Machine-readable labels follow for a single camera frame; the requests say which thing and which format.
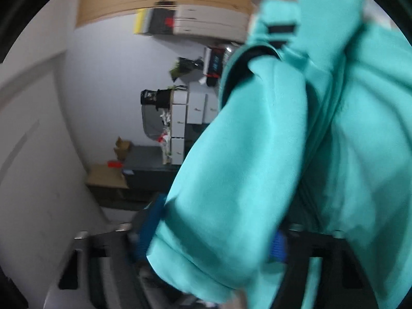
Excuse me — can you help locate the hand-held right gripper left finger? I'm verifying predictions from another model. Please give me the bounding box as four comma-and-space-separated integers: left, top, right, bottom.
48, 195, 168, 309

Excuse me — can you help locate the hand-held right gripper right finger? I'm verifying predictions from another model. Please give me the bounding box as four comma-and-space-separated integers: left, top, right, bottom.
269, 225, 379, 309

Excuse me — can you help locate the teal zip jacket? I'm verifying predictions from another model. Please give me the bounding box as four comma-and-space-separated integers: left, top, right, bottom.
146, 0, 412, 309

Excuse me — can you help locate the dark wardrobe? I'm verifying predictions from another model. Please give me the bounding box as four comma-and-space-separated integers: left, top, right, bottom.
87, 183, 168, 211

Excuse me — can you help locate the dark refrigerator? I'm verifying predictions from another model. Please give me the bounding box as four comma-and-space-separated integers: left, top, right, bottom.
122, 145, 187, 189

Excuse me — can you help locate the large flat cardboard box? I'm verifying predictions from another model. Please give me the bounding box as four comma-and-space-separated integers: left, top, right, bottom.
85, 164, 129, 190

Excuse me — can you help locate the small open cardboard box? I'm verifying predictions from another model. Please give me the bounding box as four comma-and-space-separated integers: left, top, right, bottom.
113, 136, 132, 161

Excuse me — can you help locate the heap of desk clutter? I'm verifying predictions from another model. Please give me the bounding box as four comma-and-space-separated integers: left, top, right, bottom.
158, 108, 173, 155

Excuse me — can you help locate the grey rounded vanity mirror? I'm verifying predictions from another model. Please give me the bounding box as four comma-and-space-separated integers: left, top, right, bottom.
142, 106, 168, 140

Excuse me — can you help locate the white dressing desk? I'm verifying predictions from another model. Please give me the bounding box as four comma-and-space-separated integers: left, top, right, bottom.
162, 87, 190, 165

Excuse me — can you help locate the white drawer cabinet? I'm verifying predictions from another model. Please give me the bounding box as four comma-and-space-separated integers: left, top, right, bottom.
187, 92, 222, 125

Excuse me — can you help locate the black gift bag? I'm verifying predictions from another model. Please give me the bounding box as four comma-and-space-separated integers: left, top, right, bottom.
156, 88, 174, 108

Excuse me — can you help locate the black labelled tub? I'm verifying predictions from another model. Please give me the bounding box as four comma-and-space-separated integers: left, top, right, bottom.
141, 88, 158, 107

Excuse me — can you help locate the bouquet in black wrap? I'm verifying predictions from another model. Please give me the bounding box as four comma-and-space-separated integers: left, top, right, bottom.
170, 56, 205, 82

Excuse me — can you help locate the black box with red print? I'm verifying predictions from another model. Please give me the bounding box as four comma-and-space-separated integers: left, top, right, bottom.
206, 47, 226, 79

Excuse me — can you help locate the red and black shoe box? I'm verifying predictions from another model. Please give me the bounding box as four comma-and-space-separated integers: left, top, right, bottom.
162, 8, 176, 36

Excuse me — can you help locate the white hard suitcase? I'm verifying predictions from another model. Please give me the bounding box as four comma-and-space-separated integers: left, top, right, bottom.
174, 5, 252, 42

